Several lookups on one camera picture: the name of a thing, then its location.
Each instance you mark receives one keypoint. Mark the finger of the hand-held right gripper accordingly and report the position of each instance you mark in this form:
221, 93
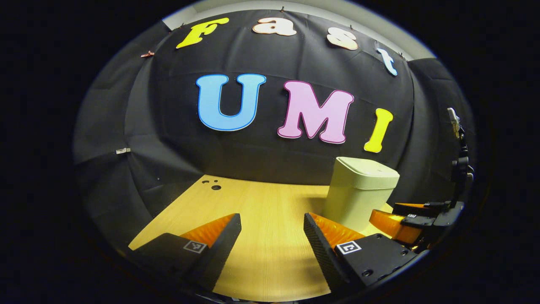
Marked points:
426, 208
392, 223

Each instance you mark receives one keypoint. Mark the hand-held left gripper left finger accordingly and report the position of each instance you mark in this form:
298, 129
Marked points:
215, 257

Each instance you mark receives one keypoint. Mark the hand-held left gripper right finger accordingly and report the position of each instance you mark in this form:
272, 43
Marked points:
322, 257

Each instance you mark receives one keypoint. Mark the green desktop garbage bin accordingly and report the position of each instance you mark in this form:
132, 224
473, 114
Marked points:
358, 194

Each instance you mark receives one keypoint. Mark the wooden desktop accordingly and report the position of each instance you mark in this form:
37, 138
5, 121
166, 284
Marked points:
261, 211

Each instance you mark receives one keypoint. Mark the black backdrop cloth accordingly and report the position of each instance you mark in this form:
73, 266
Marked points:
270, 160

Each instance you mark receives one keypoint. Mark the silver metal clip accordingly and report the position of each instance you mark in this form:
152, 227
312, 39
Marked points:
122, 150

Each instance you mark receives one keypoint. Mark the copper clip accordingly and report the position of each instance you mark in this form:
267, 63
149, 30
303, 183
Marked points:
147, 54

